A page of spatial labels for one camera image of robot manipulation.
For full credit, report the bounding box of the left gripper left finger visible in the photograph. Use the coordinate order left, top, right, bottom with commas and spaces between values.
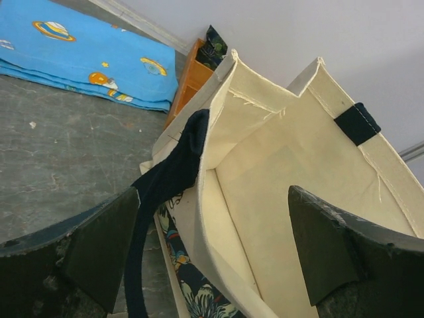
1, 187, 138, 317

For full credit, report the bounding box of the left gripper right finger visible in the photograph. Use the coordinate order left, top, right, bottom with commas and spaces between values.
288, 185, 423, 317

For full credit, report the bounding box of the cream canvas tote bag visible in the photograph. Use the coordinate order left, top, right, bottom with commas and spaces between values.
125, 51, 423, 317

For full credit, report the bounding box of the blue patterned cloth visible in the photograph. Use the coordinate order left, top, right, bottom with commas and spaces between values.
1, 1, 178, 112

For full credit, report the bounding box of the wooden compartment tray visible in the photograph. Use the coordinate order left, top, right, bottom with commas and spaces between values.
164, 38, 213, 129

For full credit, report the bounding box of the dark rolled sock back-left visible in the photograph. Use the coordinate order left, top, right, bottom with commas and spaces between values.
195, 25, 228, 71

